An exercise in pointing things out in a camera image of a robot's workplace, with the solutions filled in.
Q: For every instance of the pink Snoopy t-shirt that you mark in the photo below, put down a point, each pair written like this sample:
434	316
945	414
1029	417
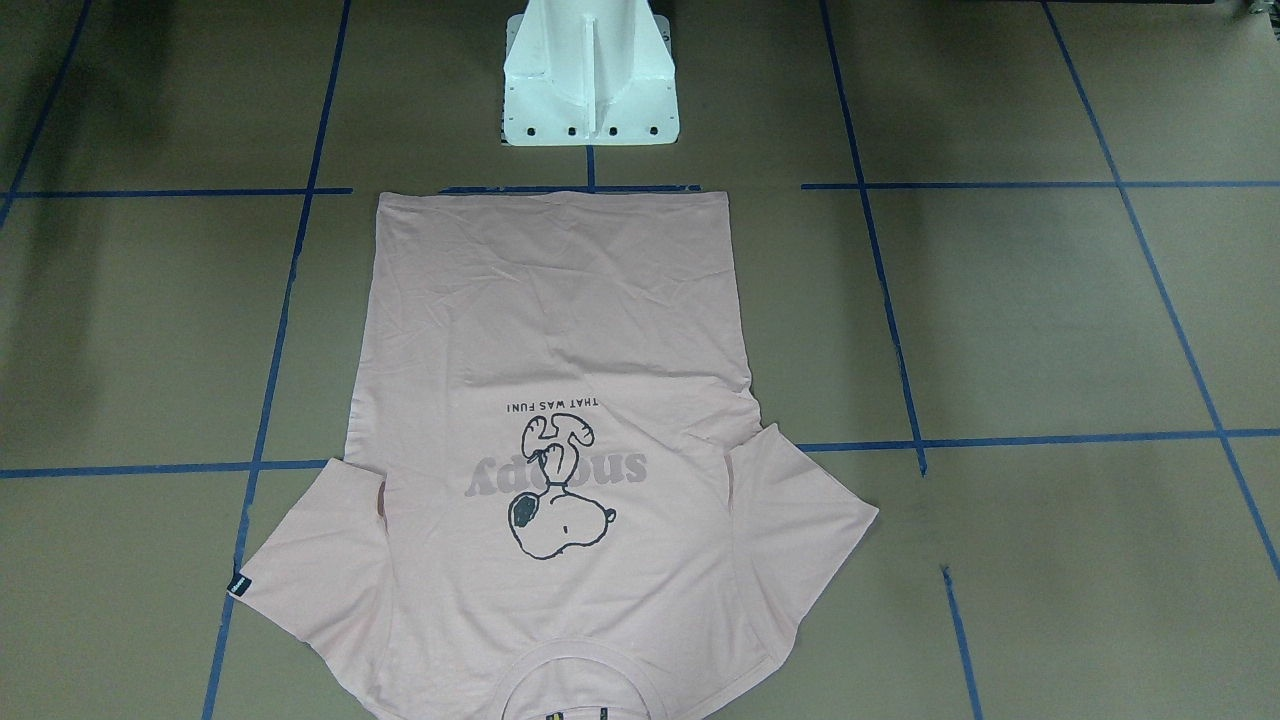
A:
557	499

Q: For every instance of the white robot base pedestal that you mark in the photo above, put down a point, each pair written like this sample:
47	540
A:
579	73

